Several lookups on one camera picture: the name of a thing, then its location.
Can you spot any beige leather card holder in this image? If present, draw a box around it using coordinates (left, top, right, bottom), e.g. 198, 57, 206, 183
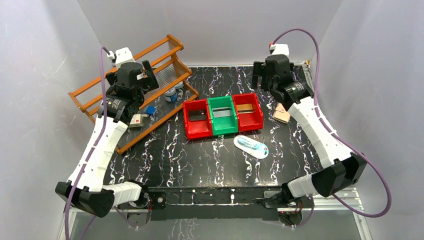
272, 103, 291, 124

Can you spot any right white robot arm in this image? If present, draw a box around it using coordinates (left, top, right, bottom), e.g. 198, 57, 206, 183
251, 54, 367, 207

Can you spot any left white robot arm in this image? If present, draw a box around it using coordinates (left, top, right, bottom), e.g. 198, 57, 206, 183
55, 60, 159, 218

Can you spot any gold card in bin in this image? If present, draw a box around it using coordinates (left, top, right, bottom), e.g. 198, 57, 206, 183
236, 103, 254, 114

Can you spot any silver card in bin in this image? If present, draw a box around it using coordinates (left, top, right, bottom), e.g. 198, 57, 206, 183
212, 107, 232, 118

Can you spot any black card in bin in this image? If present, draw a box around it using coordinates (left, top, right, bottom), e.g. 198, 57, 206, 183
188, 109, 208, 122

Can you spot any orange wooden shelf rack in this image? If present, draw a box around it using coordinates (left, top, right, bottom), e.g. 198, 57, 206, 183
68, 34, 199, 155

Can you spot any blue white round jar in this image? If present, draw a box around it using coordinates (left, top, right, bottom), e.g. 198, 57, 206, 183
163, 87, 178, 103

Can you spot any small blue cube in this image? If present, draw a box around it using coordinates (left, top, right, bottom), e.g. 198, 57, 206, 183
145, 105, 157, 116

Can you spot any small white red box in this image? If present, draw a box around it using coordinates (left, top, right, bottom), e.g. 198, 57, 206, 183
128, 113, 150, 128

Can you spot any right red plastic bin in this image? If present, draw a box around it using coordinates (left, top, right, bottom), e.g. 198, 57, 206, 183
232, 93, 264, 132

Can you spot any red plastic bin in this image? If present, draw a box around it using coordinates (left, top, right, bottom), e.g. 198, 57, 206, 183
183, 99, 213, 140
232, 93, 264, 132

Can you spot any left red plastic bin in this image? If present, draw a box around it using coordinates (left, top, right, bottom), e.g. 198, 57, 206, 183
183, 99, 213, 140

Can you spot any green plastic bin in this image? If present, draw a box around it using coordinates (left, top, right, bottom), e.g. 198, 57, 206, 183
207, 95, 239, 136

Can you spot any toothbrush blister pack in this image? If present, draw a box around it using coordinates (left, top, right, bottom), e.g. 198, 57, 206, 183
233, 135, 269, 160

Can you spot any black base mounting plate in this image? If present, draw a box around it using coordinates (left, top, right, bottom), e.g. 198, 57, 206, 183
117, 186, 314, 229

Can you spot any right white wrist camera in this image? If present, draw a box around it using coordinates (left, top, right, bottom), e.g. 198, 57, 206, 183
269, 42, 290, 56

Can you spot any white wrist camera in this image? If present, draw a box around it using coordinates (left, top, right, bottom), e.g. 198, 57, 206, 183
106, 47, 136, 69
269, 42, 290, 56

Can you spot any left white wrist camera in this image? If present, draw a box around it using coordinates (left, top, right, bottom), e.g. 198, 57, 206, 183
106, 47, 136, 69

